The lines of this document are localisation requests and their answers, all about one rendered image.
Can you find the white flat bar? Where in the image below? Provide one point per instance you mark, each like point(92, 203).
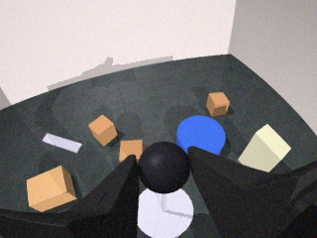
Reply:
point(62, 143)

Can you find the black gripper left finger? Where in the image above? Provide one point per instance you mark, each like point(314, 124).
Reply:
point(109, 211)

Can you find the blue cylinder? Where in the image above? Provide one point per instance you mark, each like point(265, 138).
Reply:
point(201, 132)

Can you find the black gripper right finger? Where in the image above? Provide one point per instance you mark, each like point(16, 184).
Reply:
point(244, 202)

